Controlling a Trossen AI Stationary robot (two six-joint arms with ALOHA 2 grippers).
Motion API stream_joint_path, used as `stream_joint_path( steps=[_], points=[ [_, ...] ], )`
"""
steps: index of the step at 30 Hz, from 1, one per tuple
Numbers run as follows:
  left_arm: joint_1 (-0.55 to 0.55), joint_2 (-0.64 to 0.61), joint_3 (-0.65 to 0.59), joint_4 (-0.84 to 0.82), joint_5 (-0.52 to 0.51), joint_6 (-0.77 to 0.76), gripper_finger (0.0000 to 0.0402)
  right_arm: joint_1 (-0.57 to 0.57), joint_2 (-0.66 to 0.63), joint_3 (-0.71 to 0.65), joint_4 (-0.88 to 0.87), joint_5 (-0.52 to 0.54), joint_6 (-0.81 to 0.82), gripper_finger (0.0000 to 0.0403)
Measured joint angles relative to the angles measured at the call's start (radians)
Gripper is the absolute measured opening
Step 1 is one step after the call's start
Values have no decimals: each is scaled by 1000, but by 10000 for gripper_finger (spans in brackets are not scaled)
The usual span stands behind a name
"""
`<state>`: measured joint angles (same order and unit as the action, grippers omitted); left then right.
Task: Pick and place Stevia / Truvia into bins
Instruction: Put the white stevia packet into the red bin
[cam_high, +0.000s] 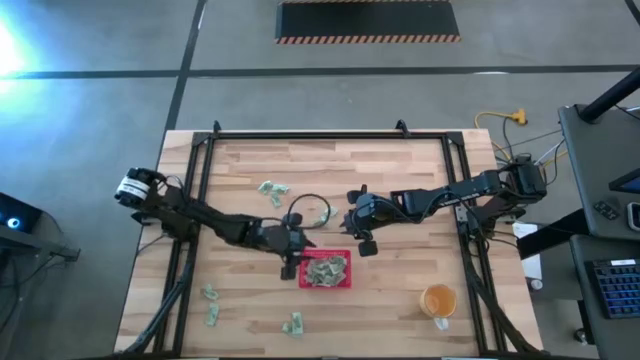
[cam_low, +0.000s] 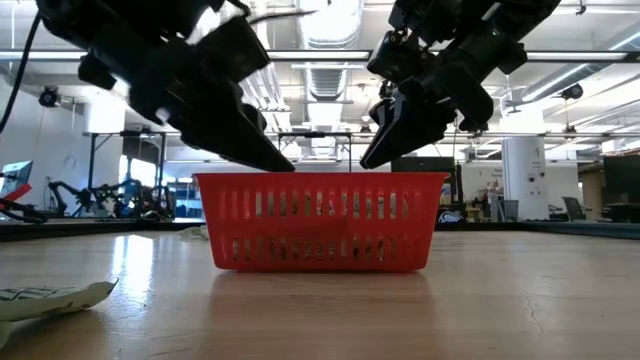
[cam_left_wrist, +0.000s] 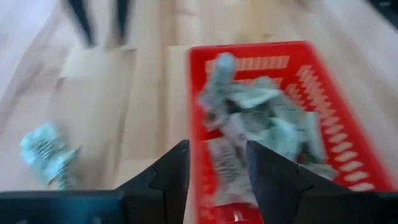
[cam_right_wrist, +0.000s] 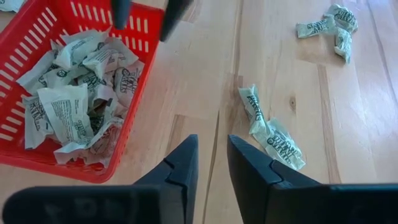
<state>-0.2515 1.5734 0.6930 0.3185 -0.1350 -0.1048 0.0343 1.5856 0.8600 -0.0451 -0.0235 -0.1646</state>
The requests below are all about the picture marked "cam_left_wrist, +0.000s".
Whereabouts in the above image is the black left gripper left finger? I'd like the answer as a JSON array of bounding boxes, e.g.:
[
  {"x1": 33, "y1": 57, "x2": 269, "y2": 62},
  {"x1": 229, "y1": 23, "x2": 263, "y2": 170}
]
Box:
[{"x1": 116, "y1": 139, "x2": 190, "y2": 224}]

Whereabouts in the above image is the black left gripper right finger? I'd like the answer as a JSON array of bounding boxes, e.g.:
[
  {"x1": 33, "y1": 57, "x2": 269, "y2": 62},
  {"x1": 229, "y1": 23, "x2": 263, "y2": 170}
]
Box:
[{"x1": 245, "y1": 140, "x2": 355, "y2": 224}]

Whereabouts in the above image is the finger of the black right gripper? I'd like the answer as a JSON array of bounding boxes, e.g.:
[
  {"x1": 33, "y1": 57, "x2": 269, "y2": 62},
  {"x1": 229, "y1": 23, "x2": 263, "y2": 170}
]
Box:
[
  {"x1": 114, "y1": 0, "x2": 133, "y2": 44},
  {"x1": 63, "y1": 0, "x2": 96, "y2": 47}
]

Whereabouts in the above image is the green white sweetener packet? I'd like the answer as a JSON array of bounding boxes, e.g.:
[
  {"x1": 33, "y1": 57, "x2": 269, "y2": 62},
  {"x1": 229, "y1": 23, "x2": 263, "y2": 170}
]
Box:
[
  {"x1": 20, "y1": 121, "x2": 81, "y2": 190},
  {"x1": 207, "y1": 138, "x2": 261, "y2": 207},
  {"x1": 213, "y1": 52, "x2": 238, "y2": 94},
  {"x1": 198, "y1": 90, "x2": 237, "y2": 131},
  {"x1": 228, "y1": 83, "x2": 282, "y2": 110},
  {"x1": 298, "y1": 161, "x2": 338, "y2": 181},
  {"x1": 266, "y1": 111, "x2": 327, "y2": 162}
]

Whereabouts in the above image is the red plastic slotted basket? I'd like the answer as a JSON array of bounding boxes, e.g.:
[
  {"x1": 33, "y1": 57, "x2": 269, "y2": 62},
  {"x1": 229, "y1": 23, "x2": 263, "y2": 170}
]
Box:
[{"x1": 185, "y1": 40, "x2": 397, "y2": 224}]

